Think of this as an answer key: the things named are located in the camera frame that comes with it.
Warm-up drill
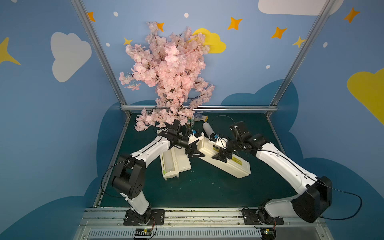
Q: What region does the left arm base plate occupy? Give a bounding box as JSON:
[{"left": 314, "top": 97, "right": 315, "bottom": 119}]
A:
[{"left": 123, "top": 209, "right": 165, "bottom": 226}]

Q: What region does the aluminium rail base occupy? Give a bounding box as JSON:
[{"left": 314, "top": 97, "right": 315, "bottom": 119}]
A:
[{"left": 74, "top": 208, "right": 333, "bottom": 240}]

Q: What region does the left small circuit board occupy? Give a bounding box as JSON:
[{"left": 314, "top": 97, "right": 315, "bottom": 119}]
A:
[{"left": 133, "top": 228, "right": 153, "bottom": 240}]

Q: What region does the plastic wrap roll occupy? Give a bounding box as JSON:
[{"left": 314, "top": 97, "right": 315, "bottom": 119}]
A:
[
  {"left": 203, "top": 122, "right": 221, "bottom": 142},
  {"left": 163, "top": 151, "right": 175, "bottom": 173}
]

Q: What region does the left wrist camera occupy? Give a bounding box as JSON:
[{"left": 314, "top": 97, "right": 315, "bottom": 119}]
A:
[{"left": 187, "top": 130, "right": 205, "bottom": 145}]

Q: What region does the dispenser lid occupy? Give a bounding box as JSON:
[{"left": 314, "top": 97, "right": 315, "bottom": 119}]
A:
[{"left": 171, "top": 146, "right": 192, "bottom": 173}]

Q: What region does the pink cherry blossom tree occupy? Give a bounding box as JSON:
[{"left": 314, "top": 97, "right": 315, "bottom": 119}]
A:
[{"left": 119, "top": 22, "right": 215, "bottom": 132}]

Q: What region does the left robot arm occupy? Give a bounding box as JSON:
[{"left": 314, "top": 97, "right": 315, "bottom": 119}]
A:
[{"left": 110, "top": 120, "right": 205, "bottom": 225}]

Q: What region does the right small circuit board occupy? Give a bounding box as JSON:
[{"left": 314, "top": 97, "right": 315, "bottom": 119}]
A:
[{"left": 260, "top": 228, "right": 277, "bottom": 240}]

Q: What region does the small circuit board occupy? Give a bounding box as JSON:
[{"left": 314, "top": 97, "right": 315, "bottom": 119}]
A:
[
  {"left": 133, "top": 228, "right": 153, "bottom": 240},
  {"left": 260, "top": 228, "right": 277, "bottom": 240}
]

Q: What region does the white wrap dispenser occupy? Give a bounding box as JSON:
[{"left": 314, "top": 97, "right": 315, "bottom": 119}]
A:
[{"left": 189, "top": 132, "right": 251, "bottom": 179}]

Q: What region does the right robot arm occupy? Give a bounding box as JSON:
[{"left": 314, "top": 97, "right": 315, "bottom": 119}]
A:
[{"left": 213, "top": 122, "right": 336, "bottom": 224}]

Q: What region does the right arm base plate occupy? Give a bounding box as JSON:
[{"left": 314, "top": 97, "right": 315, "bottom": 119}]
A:
[{"left": 241, "top": 208, "right": 284, "bottom": 226}]

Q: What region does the dispenser base tray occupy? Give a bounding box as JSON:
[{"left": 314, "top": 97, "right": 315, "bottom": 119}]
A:
[{"left": 160, "top": 149, "right": 180, "bottom": 181}]

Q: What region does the small plastic bottle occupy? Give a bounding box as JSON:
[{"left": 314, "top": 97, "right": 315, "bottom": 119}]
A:
[{"left": 194, "top": 113, "right": 209, "bottom": 122}]

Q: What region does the green printed cup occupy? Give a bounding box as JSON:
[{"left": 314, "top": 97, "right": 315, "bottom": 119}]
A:
[{"left": 186, "top": 116, "right": 195, "bottom": 129}]

